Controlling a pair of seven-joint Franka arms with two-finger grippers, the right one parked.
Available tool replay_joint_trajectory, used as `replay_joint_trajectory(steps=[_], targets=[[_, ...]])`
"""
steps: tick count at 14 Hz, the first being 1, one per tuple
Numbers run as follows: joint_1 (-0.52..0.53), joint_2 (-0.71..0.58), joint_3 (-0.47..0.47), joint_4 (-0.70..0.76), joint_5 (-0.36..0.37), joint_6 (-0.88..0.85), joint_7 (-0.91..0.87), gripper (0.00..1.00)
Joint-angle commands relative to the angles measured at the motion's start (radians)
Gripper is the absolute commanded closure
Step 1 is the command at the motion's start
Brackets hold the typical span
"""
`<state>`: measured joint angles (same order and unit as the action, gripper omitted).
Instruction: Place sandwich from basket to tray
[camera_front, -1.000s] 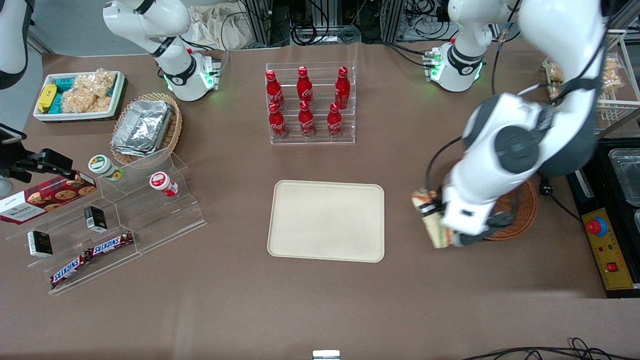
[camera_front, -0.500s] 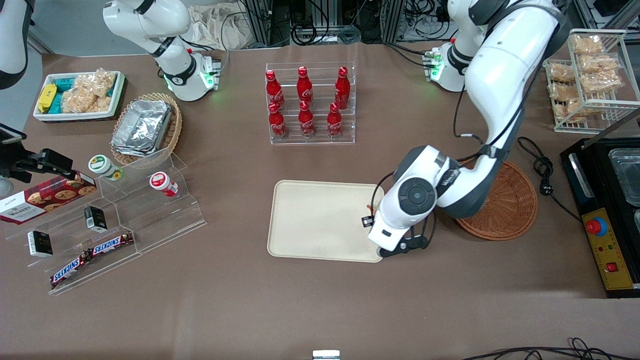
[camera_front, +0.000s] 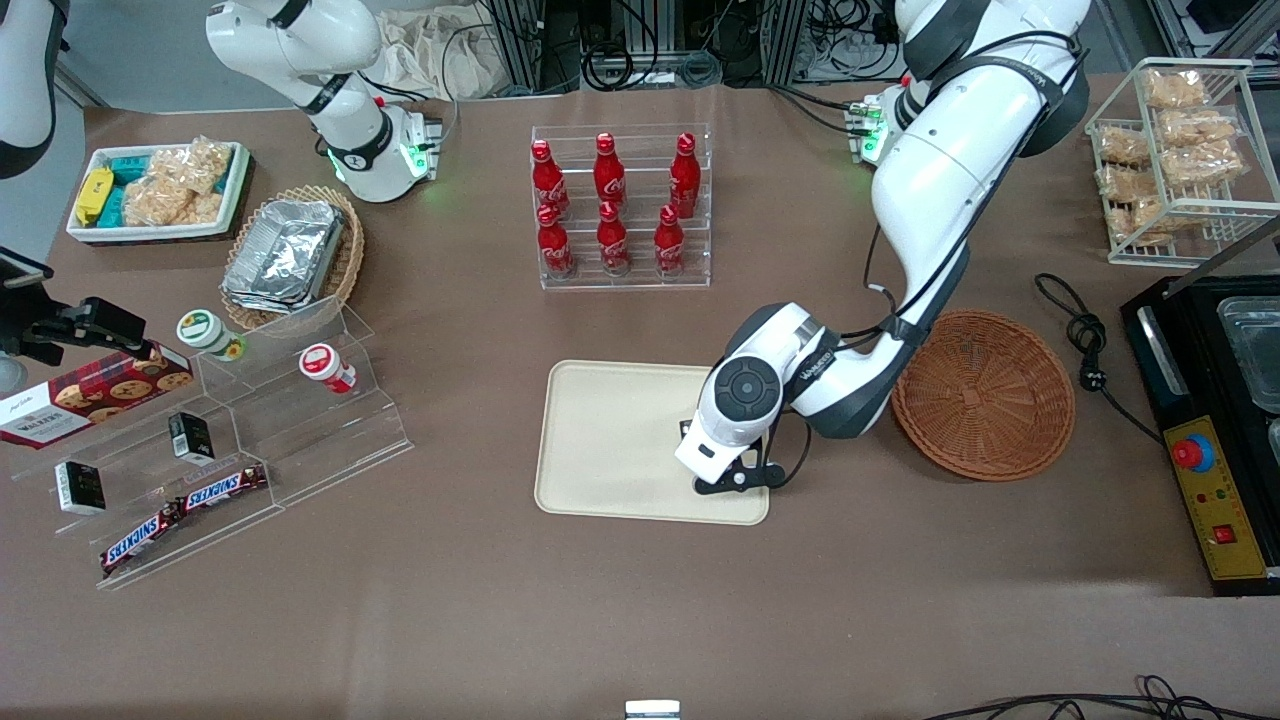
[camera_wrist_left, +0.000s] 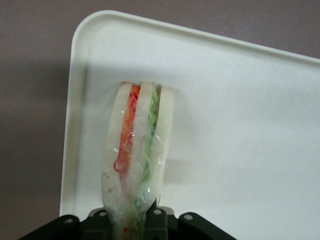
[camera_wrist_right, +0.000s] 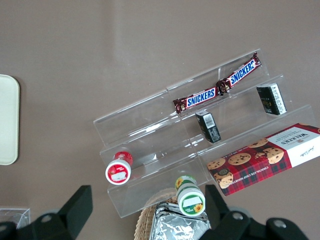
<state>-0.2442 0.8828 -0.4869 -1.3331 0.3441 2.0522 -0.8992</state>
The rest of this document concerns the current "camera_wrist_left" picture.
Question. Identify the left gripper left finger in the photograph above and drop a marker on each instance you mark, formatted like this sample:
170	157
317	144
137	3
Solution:
97	225

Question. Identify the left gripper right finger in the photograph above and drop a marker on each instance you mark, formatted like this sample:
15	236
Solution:
162	222

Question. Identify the plastic-wrapped triangle sandwich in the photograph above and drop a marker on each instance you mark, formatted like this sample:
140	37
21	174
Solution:
140	140

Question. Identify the cream rectangular tray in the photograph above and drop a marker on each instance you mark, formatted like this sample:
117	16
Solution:
237	125

